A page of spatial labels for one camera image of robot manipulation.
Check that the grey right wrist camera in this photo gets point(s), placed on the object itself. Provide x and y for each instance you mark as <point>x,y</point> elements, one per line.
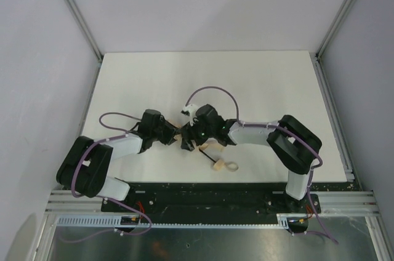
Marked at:
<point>190,111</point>

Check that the grey slotted cable duct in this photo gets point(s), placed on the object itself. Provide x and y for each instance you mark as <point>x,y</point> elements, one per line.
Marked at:
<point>128,221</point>

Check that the beige and black folding umbrella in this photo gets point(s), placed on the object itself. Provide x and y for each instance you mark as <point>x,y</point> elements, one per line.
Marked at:
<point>212,149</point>

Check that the aluminium extrusion bracket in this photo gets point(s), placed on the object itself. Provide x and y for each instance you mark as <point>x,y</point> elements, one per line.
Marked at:
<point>348,203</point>

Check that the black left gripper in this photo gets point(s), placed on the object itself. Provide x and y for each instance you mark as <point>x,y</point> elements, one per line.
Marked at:
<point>167,133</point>

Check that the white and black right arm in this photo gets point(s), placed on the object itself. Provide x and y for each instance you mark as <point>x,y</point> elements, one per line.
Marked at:
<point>296,146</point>

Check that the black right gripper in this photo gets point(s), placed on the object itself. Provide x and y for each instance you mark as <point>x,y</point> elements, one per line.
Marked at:
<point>189,135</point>

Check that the left aluminium frame post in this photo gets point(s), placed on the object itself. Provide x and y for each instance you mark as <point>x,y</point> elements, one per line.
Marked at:
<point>84,28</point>

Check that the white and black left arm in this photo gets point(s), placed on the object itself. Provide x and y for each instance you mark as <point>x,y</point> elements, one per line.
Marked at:
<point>85,168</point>

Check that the aluminium frame post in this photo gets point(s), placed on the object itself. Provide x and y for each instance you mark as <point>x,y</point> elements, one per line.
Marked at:
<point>84,28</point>
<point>337,22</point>

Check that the right aluminium frame post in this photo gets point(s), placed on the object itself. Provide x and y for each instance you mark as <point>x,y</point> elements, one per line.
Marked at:
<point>337,22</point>

